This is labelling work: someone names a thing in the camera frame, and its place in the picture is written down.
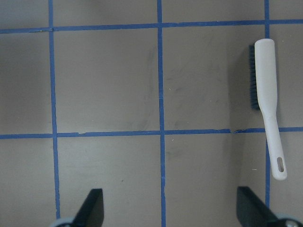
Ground beige hand brush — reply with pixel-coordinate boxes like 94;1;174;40
249;38;287;181

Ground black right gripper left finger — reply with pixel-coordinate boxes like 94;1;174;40
48;188;105;227

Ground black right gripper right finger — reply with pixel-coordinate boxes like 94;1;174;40
236;186;303;227

